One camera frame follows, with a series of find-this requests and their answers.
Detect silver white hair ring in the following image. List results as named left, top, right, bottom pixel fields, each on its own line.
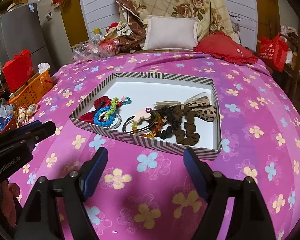
left=107, top=113, right=123, bottom=130

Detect green beaded flower hair tie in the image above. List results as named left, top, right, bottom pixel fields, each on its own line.
left=104, top=95, right=133, bottom=119

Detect orange beaded mouse hair tie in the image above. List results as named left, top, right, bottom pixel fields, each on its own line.
left=122, top=107, right=164, bottom=138

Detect black scrunchie hair tie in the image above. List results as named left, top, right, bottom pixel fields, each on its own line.
left=154, top=107, right=177, bottom=140

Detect person's left hand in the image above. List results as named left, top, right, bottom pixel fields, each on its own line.
left=0, top=181, right=20, bottom=227

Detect small figurine ornaments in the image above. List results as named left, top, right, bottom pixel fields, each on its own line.
left=16, top=104, right=38, bottom=125

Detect orange plastic basket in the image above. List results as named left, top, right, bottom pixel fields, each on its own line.
left=8, top=70, right=53, bottom=107

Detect red paper bag left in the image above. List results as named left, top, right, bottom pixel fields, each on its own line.
left=2, top=50, right=34, bottom=92

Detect white tissue in basket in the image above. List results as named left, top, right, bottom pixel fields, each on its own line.
left=38, top=62, right=50, bottom=74

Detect red satin bow clip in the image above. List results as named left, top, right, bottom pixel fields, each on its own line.
left=79, top=96, right=111, bottom=124

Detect clear plastic bag with items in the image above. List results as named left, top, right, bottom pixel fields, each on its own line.
left=70, top=34, right=119, bottom=63

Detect grey refrigerator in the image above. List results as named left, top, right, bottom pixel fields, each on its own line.
left=0, top=3, right=57, bottom=75

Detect striped white shallow box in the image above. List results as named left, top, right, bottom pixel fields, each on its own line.
left=69, top=72, right=219, bottom=155

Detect white small pillow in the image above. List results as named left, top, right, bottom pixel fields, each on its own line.
left=143, top=15, right=198, bottom=51

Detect red shopping bag right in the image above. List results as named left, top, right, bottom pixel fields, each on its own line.
left=258, top=33, right=289, bottom=72

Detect red ruffled cushion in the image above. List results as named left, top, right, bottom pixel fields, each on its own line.
left=193, top=32, right=258, bottom=65

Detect beige floral quilt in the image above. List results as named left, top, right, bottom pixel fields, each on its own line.
left=115, top=0, right=234, bottom=52

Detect leopard print bow hair tie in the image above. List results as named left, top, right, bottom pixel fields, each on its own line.
left=153, top=92, right=218, bottom=146

